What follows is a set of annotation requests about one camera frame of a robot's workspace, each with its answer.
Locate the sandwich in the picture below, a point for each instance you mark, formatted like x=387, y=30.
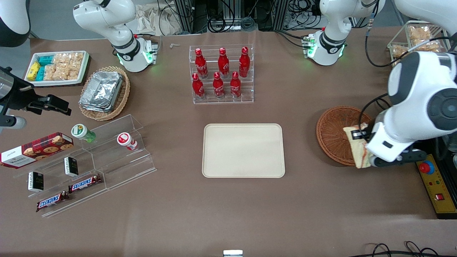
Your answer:
x=358, y=150

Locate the small beige plastic piece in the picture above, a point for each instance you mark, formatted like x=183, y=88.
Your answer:
x=175, y=45

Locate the aluminium foil tray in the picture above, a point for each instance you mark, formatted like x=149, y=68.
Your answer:
x=107, y=109
x=101, y=87

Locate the green lid yogurt cup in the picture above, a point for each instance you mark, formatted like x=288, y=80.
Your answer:
x=80, y=131

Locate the clear acrylic stepped display stand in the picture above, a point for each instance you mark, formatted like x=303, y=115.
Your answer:
x=117, y=164

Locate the red cola bottle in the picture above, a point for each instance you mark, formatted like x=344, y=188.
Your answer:
x=235, y=85
x=223, y=62
x=218, y=87
x=244, y=62
x=198, y=87
x=200, y=64

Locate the white cloth bag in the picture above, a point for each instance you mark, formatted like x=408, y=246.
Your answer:
x=157, y=19

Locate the Snickers chocolate bar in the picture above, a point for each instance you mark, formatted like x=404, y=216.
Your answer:
x=52, y=202
x=84, y=183

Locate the aluminium frame rack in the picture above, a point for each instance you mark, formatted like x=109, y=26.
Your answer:
x=228, y=14

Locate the yellow emergency stop box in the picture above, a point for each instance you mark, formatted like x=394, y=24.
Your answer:
x=437, y=189

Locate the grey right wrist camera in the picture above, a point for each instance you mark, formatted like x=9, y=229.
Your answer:
x=12, y=123

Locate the yellow snack packet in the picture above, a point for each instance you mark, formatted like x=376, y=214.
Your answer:
x=33, y=70

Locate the clear acrylic bottle rack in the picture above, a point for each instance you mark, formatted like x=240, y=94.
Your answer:
x=221, y=101

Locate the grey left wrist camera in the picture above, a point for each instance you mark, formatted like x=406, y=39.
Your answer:
x=400, y=159

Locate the clear bag of crackers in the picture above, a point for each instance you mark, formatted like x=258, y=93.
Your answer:
x=76, y=59
x=419, y=33
x=71, y=73
x=61, y=59
x=51, y=72
x=430, y=45
x=399, y=51

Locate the red tartan cookie box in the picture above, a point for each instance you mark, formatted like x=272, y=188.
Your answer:
x=39, y=150

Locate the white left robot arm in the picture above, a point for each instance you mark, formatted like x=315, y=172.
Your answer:
x=421, y=92

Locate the beige plastic serving tray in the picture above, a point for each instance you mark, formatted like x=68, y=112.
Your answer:
x=242, y=150

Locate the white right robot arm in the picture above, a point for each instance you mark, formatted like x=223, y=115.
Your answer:
x=107, y=21

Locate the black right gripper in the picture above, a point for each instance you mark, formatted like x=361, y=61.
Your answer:
x=18, y=99

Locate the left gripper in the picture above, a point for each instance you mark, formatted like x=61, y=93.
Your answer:
x=361, y=135

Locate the red lid yogurt cup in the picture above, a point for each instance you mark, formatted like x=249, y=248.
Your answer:
x=125, y=140

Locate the small black white box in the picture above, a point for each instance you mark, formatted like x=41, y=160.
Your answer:
x=71, y=166
x=35, y=181

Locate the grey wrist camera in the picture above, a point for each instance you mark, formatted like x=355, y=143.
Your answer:
x=12, y=123
x=400, y=159

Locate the clear acrylic snack box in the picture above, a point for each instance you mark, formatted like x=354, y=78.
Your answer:
x=400, y=39

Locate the white rectangular snack tray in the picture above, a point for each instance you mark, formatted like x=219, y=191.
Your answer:
x=32, y=82

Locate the brown round wicker basket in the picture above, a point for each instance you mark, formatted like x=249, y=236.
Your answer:
x=332, y=132

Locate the light wicker oval basket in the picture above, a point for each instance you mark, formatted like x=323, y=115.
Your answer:
x=123, y=92

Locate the teal snack packet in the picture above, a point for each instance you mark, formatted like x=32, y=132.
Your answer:
x=40, y=73
x=45, y=60

